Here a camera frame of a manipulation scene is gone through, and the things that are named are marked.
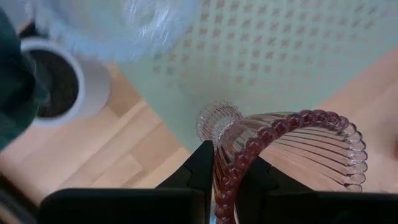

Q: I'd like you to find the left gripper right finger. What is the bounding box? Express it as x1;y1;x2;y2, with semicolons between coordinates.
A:
234;157;398;224

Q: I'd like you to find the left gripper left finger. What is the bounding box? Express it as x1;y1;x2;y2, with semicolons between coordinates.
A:
37;139;215;224

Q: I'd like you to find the pink ribbed glass candle holder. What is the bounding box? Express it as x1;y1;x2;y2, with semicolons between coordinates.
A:
195;100;369;224

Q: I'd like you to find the clear glass candle holder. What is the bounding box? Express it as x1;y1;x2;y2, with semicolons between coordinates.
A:
30;0;203;63

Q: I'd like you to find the green plant in white pot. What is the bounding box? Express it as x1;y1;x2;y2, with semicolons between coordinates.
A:
0;6;112;150

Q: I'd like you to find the green perforated metal shelf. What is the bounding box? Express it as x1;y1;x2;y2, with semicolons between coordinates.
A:
119;0;398;153

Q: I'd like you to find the black aluminium table frame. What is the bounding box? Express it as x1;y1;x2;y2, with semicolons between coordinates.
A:
0;172;40;224

